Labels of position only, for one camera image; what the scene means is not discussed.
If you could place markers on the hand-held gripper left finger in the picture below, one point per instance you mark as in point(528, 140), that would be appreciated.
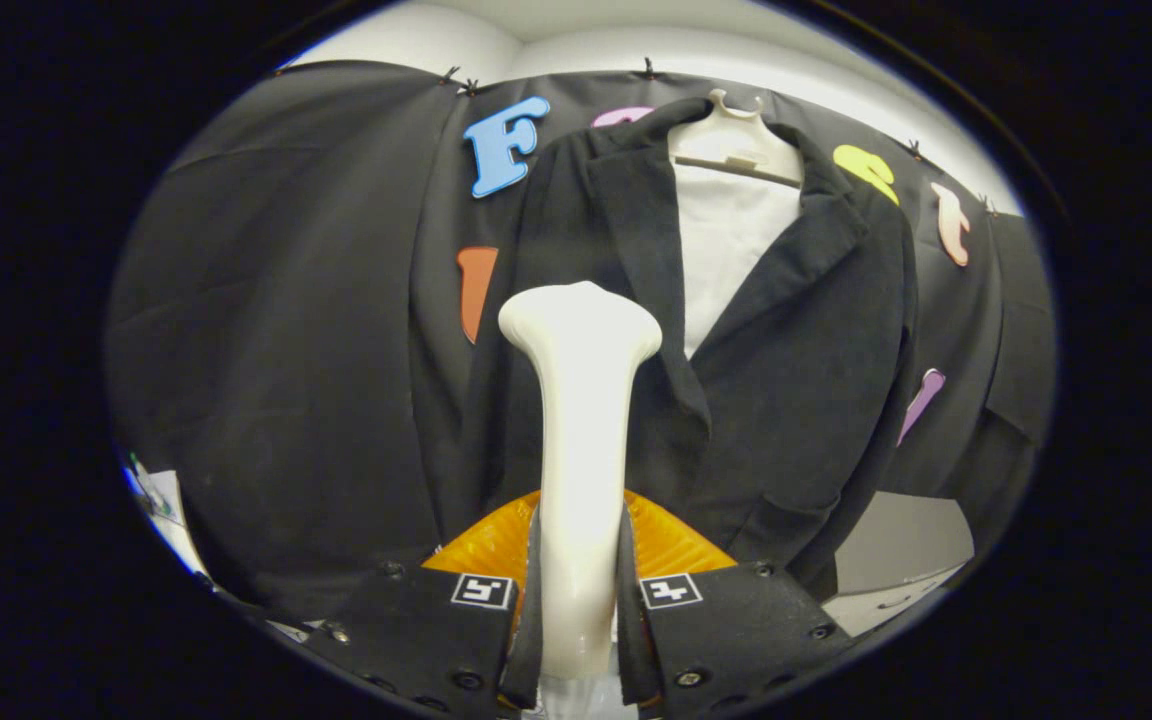
point(526, 640)

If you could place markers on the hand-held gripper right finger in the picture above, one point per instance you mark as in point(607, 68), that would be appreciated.
point(634, 640)

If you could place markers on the white garment steamer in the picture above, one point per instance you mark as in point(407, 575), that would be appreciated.
point(581, 450)

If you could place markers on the black suit jacket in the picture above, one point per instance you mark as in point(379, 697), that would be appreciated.
point(796, 380)

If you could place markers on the white shirt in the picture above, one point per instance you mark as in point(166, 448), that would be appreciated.
point(726, 250)

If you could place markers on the grey cabinet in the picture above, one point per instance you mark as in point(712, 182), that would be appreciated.
point(901, 540)

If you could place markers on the black backdrop cloth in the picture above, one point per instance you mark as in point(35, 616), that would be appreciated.
point(286, 300)

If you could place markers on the cream plastic hanger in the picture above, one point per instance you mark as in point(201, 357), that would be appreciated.
point(731, 140)

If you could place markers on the row of black cloth clips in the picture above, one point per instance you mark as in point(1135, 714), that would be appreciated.
point(648, 69)

